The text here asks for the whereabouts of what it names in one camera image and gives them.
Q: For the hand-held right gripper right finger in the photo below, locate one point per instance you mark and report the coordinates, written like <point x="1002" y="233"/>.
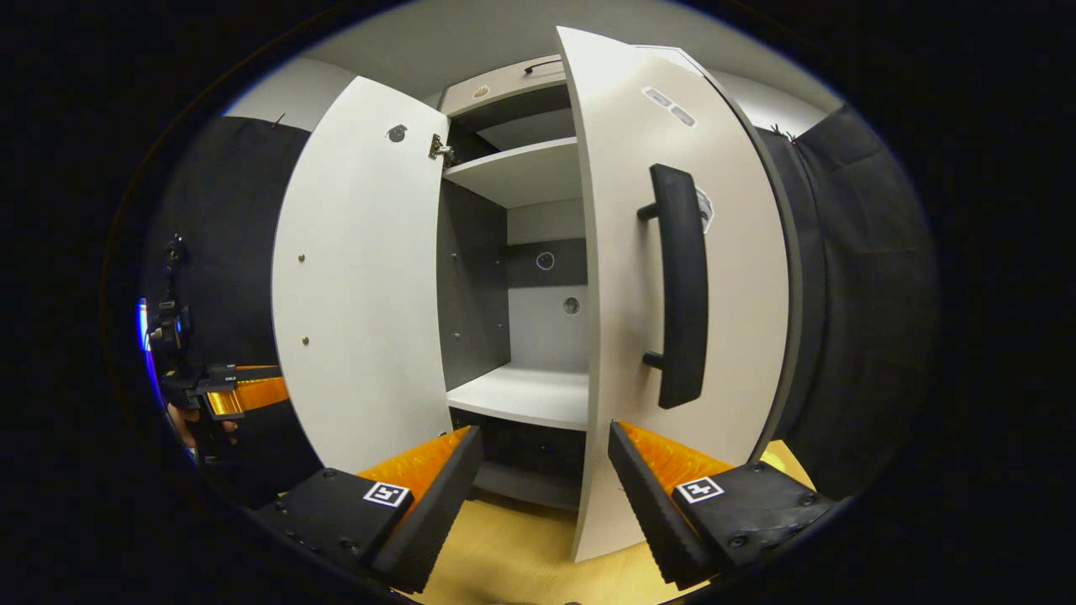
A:
<point x="647" y="512"/>

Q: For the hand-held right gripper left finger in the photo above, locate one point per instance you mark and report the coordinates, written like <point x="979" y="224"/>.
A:
<point x="441" y="512"/>

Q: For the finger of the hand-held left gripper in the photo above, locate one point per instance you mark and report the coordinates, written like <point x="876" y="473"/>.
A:
<point x="252" y="393"/>

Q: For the white cabinet door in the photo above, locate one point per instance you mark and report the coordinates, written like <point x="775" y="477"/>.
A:
<point x="361" y="277"/>
<point x="622" y="319"/>

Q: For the white cabinet shelf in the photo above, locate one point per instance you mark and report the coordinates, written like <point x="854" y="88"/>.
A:
<point x="525" y="393"/>
<point x="521" y="172"/>

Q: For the grey white cabinet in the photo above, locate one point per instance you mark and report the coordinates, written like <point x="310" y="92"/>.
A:
<point x="471" y="286"/>

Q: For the metal door hinge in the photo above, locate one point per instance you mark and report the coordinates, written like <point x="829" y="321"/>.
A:
<point x="440" y="150"/>

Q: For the black backdrop cloth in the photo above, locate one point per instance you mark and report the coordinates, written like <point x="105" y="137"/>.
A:
<point x="866" y="294"/>
<point x="227" y="210"/>

